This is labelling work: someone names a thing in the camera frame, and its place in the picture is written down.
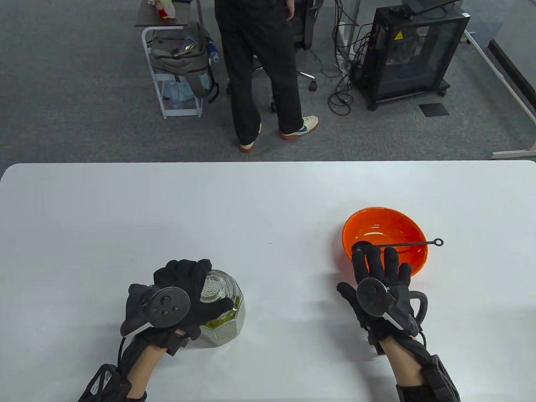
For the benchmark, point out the black enclosed printer cabinet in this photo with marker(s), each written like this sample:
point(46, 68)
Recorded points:
point(410, 50)

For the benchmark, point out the white metal cart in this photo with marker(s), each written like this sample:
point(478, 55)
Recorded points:
point(157, 90)

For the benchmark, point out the person's left forearm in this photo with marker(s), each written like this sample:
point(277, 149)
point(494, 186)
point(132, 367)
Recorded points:
point(144, 368)

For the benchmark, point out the black round glove-mounted controller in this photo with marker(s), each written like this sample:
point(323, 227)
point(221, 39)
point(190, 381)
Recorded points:
point(167, 307)
point(374, 295)

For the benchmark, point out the person's right middle finger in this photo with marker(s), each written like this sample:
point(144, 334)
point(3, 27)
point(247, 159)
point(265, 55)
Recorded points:
point(374, 261)

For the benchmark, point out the person's right forearm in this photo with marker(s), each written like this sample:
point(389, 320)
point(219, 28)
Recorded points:
point(402, 360)

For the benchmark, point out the person's right thumb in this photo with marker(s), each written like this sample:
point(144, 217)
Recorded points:
point(347, 293)

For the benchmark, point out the red and yellow packet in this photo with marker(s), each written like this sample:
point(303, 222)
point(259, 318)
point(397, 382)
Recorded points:
point(164, 8)

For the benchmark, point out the person's left hand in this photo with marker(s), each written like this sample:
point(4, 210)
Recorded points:
point(197, 312)

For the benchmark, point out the blue-capped water bottle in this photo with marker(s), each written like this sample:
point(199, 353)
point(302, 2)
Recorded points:
point(213, 52)

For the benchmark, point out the white desk leg frame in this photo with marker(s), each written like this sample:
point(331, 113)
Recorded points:
point(506, 83)

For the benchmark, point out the brown side table top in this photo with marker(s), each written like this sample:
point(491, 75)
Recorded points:
point(144, 12)

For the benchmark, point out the clear plastic water bottles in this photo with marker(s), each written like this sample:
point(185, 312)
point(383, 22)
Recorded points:
point(180, 92)

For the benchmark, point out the glass jar with green contents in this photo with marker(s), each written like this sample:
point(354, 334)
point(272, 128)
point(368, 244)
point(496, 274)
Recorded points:
point(228, 324)

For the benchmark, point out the person's right hand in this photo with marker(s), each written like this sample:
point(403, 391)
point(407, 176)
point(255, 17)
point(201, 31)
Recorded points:
point(377, 268)

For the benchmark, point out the person's right little finger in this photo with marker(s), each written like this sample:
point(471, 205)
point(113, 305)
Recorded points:
point(405, 276)

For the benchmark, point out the grey backpack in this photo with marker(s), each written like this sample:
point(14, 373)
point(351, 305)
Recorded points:
point(176, 58)

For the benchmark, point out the black floor plate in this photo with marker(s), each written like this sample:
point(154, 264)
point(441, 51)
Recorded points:
point(434, 109)

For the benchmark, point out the person's left thumb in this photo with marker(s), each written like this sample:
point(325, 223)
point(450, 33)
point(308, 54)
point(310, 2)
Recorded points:
point(215, 310)

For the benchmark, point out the orange plastic bowl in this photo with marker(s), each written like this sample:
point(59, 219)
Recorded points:
point(385, 222)

